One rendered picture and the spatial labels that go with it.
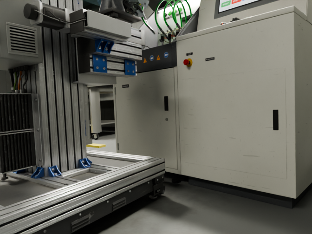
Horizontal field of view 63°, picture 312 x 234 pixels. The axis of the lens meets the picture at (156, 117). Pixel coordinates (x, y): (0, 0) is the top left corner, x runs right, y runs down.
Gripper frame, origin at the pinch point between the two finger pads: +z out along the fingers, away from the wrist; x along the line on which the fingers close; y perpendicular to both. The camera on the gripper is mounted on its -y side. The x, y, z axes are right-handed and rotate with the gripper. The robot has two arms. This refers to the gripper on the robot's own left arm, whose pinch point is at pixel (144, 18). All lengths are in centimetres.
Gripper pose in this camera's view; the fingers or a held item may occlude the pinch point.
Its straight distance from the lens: 212.9
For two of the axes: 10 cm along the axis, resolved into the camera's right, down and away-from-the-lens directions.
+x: 4.2, -1.9, -8.9
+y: -5.5, 7.2, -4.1
